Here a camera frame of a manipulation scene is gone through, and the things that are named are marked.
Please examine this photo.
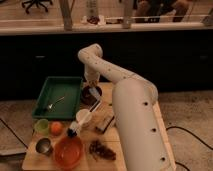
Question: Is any grey wiping towel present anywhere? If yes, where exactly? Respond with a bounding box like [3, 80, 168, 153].
[89, 87, 101, 101]

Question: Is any dark purple bowl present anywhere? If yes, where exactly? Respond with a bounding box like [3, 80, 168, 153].
[81, 86, 96, 105]

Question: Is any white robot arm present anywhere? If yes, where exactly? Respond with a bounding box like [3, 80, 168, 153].
[78, 44, 173, 171]

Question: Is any orange plastic bowl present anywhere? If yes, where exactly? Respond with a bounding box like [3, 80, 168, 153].
[53, 136, 84, 170]

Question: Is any green plastic tray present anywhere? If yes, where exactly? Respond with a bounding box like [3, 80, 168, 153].
[32, 76, 83, 120]

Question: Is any white small cup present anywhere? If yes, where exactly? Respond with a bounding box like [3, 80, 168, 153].
[76, 109, 92, 126]

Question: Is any brown wooden block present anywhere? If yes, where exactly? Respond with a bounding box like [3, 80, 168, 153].
[95, 114, 115, 134]

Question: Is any white dish brush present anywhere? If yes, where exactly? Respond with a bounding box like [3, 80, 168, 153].
[67, 100, 101, 137]

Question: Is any orange fruit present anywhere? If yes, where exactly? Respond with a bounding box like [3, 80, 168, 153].
[50, 121, 63, 136]

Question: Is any green plastic cup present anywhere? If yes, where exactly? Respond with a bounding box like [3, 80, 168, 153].
[34, 119, 49, 135]

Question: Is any dark grape bunch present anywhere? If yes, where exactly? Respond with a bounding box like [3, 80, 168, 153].
[89, 140, 116, 161]

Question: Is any small metal cup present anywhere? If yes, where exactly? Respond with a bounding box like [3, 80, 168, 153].
[35, 138, 53, 156]

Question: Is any black office chair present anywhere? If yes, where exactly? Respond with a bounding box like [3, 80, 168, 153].
[21, 0, 53, 14]

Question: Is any black floor cable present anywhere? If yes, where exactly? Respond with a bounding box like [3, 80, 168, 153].
[165, 125, 213, 151]

